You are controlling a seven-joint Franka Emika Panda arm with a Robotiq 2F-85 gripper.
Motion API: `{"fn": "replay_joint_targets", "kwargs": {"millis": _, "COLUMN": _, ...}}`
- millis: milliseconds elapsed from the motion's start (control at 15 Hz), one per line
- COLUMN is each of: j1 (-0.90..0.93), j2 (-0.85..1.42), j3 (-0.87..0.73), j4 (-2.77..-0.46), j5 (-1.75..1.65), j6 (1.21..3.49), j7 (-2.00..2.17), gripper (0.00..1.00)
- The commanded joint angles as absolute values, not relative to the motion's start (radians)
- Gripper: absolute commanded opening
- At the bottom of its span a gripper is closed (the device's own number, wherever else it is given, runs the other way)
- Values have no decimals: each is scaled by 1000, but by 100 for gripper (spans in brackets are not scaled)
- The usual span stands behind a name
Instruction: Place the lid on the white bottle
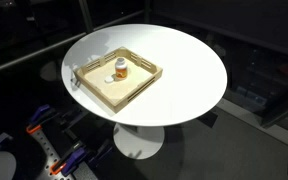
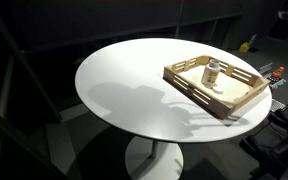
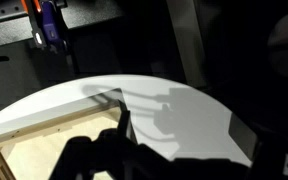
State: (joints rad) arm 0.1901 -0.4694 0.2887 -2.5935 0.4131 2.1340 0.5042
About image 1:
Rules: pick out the white round bottle lid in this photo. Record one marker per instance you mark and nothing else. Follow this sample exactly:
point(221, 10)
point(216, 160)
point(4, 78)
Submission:
point(109, 79)

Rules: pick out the light wooden slotted tray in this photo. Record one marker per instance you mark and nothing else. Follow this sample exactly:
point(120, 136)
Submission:
point(117, 91)

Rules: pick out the dark purple clamp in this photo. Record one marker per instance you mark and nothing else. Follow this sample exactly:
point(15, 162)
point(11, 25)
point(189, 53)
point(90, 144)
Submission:
point(100, 155)

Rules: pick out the purple clamp orange tip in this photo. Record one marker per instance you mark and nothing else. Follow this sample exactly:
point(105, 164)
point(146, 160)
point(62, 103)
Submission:
point(72, 160)
point(39, 113)

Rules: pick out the white table pedestal base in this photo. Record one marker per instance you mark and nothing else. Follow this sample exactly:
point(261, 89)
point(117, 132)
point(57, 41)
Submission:
point(140, 143)

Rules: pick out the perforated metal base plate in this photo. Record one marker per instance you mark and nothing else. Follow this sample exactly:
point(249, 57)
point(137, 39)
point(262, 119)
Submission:
point(47, 150)

